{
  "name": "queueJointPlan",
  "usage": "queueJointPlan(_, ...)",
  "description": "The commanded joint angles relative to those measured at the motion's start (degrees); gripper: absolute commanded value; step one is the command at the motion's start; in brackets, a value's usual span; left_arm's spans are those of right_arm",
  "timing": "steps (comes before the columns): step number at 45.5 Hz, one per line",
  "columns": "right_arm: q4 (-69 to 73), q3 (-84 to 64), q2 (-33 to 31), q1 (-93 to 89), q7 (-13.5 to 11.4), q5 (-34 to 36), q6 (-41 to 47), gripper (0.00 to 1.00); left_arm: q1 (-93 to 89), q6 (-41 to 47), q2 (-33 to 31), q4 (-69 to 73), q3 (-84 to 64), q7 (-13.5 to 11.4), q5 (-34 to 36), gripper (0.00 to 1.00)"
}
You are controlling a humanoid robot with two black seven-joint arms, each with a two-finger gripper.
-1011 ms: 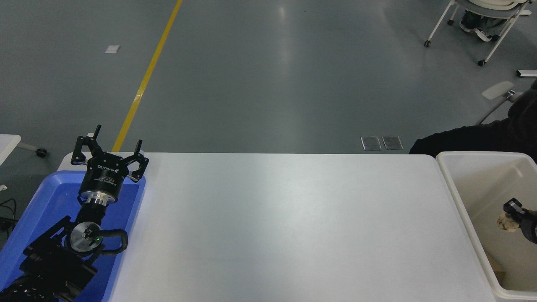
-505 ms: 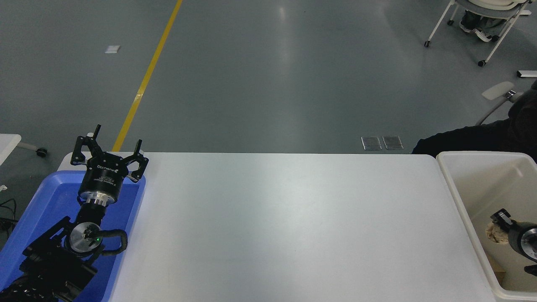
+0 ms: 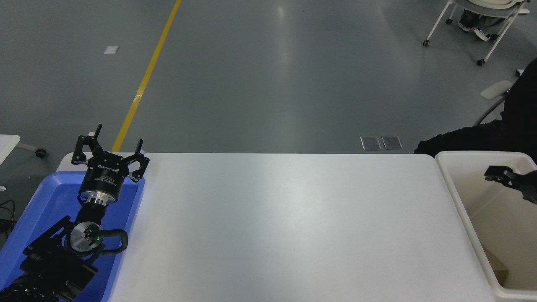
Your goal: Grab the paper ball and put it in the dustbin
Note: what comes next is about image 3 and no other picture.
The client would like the brown cardboard piece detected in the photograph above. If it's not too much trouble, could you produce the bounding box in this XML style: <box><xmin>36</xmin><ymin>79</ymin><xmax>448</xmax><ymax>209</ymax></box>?
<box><xmin>482</xmin><ymin>245</ymin><xmax>508</xmax><ymax>286</ymax></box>

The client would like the large pale plastic bin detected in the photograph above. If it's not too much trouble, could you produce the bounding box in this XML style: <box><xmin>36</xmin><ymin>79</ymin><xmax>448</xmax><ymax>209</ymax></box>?
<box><xmin>435</xmin><ymin>151</ymin><xmax>537</xmax><ymax>302</ymax></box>

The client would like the white wheeled chair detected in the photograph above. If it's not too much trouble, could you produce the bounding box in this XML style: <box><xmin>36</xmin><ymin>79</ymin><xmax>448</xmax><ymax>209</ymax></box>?
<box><xmin>423</xmin><ymin>0</ymin><xmax>531</xmax><ymax>66</ymax></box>

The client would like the black cable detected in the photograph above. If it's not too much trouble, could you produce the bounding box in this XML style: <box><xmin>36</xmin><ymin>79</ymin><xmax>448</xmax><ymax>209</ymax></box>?
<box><xmin>0</xmin><ymin>198</ymin><xmax>17</xmax><ymax>235</ymax></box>

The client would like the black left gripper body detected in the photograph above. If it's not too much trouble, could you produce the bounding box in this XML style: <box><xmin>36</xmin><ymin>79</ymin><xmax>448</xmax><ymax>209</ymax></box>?
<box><xmin>78</xmin><ymin>152</ymin><xmax>130</xmax><ymax>198</ymax></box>

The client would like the white grey office chair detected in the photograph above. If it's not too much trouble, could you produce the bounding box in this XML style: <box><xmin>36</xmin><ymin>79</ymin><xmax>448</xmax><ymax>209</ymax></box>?
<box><xmin>474</xmin><ymin>81</ymin><xmax>514</xmax><ymax>126</ymax></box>

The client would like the person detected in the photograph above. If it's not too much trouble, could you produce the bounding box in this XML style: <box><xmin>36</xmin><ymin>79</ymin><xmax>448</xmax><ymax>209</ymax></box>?
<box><xmin>458</xmin><ymin>8</ymin><xmax>499</xmax><ymax>41</ymax></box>
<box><xmin>413</xmin><ymin>58</ymin><xmax>537</xmax><ymax>165</ymax></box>

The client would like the white rolling table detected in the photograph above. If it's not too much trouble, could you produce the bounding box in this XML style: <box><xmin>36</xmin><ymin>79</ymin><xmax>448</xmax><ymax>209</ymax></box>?
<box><xmin>0</xmin><ymin>134</ymin><xmax>47</xmax><ymax>167</ymax></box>

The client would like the blue plastic tray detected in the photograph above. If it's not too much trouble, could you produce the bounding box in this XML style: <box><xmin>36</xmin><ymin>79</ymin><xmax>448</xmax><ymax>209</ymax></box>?
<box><xmin>0</xmin><ymin>171</ymin><xmax>146</xmax><ymax>302</ymax></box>

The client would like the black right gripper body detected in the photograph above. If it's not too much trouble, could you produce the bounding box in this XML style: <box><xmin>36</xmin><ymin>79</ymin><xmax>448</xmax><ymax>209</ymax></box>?
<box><xmin>521</xmin><ymin>170</ymin><xmax>537</xmax><ymax>205</ymax></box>

